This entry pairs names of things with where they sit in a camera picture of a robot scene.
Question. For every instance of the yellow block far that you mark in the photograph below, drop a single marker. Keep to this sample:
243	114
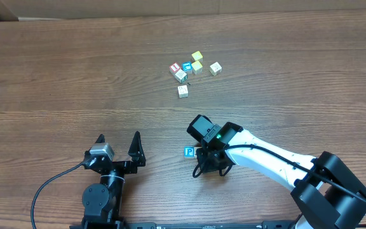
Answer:
197	56

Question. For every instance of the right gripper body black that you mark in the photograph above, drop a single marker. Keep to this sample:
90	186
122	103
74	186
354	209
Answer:
203	152

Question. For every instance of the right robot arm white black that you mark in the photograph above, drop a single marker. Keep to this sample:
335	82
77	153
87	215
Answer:
326	192

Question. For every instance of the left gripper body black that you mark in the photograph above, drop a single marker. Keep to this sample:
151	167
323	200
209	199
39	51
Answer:
119	165

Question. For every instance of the blue letter P block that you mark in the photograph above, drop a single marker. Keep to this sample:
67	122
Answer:
189	152

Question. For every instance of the white block green side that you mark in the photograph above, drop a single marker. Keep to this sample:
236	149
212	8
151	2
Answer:
180	76

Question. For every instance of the white block hammer picture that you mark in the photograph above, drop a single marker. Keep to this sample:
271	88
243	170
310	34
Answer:
196	151

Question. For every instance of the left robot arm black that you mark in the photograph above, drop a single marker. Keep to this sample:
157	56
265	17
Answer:
102	201

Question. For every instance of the red letter I block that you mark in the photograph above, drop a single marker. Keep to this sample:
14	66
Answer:
174	68

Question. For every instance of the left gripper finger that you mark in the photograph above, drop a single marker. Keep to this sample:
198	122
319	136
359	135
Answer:
100	139
136	149

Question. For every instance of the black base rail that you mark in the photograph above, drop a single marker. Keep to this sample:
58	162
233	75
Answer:
282	224

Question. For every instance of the yellow block near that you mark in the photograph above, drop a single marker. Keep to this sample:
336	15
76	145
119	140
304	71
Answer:
197	67

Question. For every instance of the white block red M side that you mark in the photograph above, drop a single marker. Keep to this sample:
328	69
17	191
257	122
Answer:
183	91

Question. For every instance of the white block yellow side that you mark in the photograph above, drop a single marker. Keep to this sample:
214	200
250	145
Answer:
215	68

